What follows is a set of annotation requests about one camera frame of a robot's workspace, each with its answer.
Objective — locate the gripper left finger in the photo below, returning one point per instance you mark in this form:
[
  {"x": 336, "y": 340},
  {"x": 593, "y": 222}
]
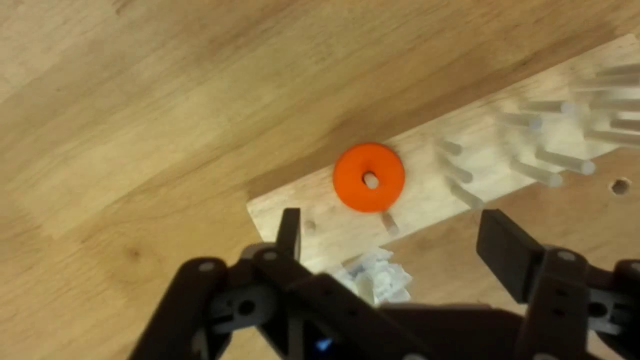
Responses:
[{"x": 280, "y": 280}]

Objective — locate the wooden peg board stand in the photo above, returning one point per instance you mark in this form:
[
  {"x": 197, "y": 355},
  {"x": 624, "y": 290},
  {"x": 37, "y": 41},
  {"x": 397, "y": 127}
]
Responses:
[{"x": 500, "y": 165}]

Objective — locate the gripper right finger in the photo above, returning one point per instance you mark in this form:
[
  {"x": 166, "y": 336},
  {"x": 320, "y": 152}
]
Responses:
[{"x": 555, "y": 285}]

